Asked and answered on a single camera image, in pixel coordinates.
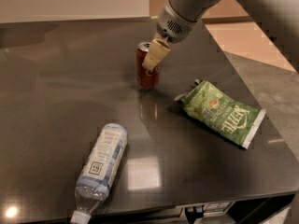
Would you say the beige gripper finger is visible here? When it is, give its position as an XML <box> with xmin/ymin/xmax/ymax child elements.
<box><xmin>142</xmin><ymin>38</ymin><xmax>170</xmax><ymax>71</ymax></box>

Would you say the red coke can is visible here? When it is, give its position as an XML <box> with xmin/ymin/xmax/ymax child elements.
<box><xmin>136</xmin><ymin>42</ymin><xmax>160</xmax><ymax>88</ymax></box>

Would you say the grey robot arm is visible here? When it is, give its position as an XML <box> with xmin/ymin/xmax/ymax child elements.
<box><xmin>143</xmin><ymin>0</ymin><xmax>299</xmax><ymax>71</ymax></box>

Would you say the green jalapeno chip bag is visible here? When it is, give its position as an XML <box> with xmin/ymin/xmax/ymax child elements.
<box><xmin>175</xmin><ymin>79</ymin><xmax>265</xmax><ymax>149</ymax></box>

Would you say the clear plastic water bottle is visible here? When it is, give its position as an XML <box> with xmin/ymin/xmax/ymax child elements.
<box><xmin>70</xmin><ymin>123</ymin><xmax>128</xmax><ymax>224</ymax></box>

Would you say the black drawer unit under table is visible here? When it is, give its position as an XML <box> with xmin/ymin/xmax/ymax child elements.
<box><xmin>90</xmin><ymin>194</ymin><xmax>294</xmax><ymax>224</ymax></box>

